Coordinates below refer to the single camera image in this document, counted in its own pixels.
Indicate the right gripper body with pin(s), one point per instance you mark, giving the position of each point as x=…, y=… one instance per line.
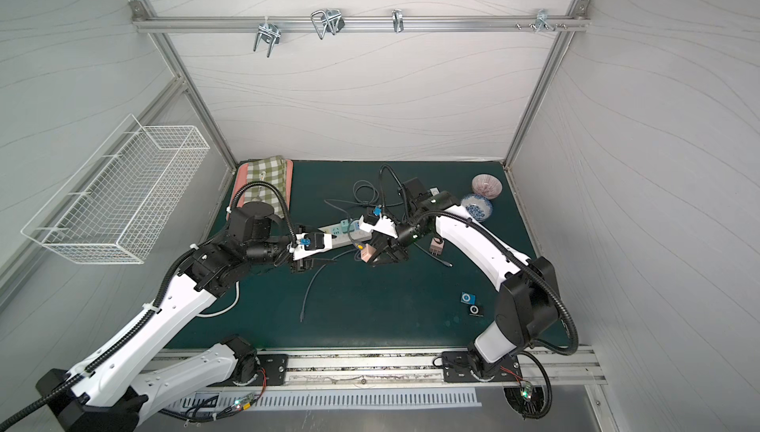
x=388, y=248

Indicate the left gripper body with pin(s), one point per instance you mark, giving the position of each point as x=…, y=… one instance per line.
x=303, y=260

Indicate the white colourful power strip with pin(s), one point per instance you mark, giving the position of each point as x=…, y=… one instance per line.
x=358, y=236

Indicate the teal USB charger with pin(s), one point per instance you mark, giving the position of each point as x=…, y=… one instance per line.
x=346, y=228

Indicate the pink charger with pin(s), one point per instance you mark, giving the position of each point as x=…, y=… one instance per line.
x=367, y=253
x=436, y=247

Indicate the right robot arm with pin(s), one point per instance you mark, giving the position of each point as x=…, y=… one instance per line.
x=529, y=311

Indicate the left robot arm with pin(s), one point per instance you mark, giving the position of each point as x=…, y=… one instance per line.
x=108, y=391

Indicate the blue patterned bowl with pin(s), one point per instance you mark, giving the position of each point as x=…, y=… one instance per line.
x=478, y=207

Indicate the pink tray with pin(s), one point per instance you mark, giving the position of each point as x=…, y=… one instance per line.
x=239, y=179

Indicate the green checkered cloth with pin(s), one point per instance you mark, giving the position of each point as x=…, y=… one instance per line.
x=273, y=170

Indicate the blue mp3 player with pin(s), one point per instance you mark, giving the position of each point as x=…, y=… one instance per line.
x=467, y=298

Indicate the pink striped bowl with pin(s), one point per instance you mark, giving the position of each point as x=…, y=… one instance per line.
x=488, y=186

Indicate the metal crossbar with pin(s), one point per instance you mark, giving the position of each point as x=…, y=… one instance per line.
x=395, y=22

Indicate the white wire basket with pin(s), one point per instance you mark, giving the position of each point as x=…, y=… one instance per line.
x=112, y=210

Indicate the aluminium front rail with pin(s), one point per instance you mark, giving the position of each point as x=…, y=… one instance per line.
x=326, y=369

